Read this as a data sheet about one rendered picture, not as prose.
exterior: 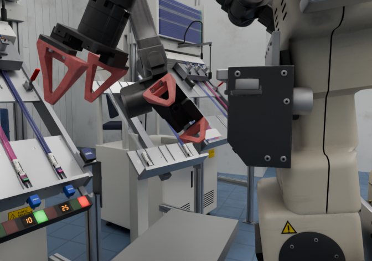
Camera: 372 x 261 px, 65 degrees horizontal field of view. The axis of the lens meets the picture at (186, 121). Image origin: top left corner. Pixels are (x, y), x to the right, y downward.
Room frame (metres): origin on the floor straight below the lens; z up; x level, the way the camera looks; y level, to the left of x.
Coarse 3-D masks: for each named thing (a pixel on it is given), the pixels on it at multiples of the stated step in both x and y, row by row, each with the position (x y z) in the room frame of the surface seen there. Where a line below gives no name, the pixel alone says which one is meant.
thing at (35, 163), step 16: (0, 144) 0.89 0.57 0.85; (16, 144) 0.92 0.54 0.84; (32, 144) 0.95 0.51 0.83; (48, 144) 0.99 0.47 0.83; (64, 144) 1.03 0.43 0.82; (0, 160) 0.85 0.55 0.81; (32, 160) 0.91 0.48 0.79; (48, 160) 0.94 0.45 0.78; (64, 160) 0.98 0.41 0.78; (0, 176) 0.81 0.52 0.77; (16, 176) 0.84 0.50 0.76; (32, 176) 0.86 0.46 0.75; (48, 176) 0.90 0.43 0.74; (64, 176) 0.93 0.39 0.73; (0, 192) 0.77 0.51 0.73
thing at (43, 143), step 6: (6, 72) 1.13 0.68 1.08; (6, 78) 1.10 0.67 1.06; (12, 84) 1.10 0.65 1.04; (12, 90) 1.08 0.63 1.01; (18, 96) 1.07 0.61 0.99; (18, 102) 1.05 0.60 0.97; (24, 108) 1.04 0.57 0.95; (24, 114) 1.03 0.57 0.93; (30, 120) 1.01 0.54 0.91; (36, 126) 1.01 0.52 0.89; (36, 132) 0.99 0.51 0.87; (42, 138) 0.98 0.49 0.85; (42, 144) 0.97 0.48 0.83; (48, 150) 0.96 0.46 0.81; (60, 168) 0.93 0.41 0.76
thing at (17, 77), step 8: (8, 72) 1.15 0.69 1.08; (16, 72) 1.18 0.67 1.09; (0, 80) 1.09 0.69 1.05; (16, 80) 1.14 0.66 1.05; (24, 80) 1.17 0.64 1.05; (0, 88) 1.06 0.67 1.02; (8, 88) 1.08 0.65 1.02; (16, 88) 1.11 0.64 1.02; (0, 96) 1.03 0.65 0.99; (8, 96) 1.05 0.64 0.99; (24, 96) 1.10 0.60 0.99; (32, 96) 1.12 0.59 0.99
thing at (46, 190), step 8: (80, 176) 0.94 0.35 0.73; (88, 176) 0.96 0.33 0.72; (48, 184) 0.85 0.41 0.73; (56, 184) 0.87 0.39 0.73; (64, 184) 0.90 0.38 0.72; (72, 184) 0.93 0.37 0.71; (80, 184) 0.97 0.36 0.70; (16, 192) 0.78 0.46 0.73; (24, 192) 0.79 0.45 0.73; (32, 192) 0.81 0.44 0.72; (40, 192) 0.84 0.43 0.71; (48, 192) 0.87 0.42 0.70; (56, 192) 0.90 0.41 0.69; (0, 200) 0.74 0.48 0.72; (8, 200) 0.76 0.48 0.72; (16, 200) 0.79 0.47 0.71; (24, 200) 0.82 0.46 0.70; (0, 208) 0.77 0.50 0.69; (8, 208) 0.79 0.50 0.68
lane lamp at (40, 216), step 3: (42, 210) 0.81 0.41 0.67; (33, 213) 0.79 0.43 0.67; (36, 213) 0.79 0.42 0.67; (39, 213) 0.80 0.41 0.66; (42, 213) 0.80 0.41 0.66; (36, 216) 0.79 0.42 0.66; (39, 216) 0.79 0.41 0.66; (42, 216) 0.80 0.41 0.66; (45, 216) 0.80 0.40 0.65; (39, 219) 0.79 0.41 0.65; (42, 219) 0.79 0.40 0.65; (45, 219) 0.79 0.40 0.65; (39, 222) 0.78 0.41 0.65
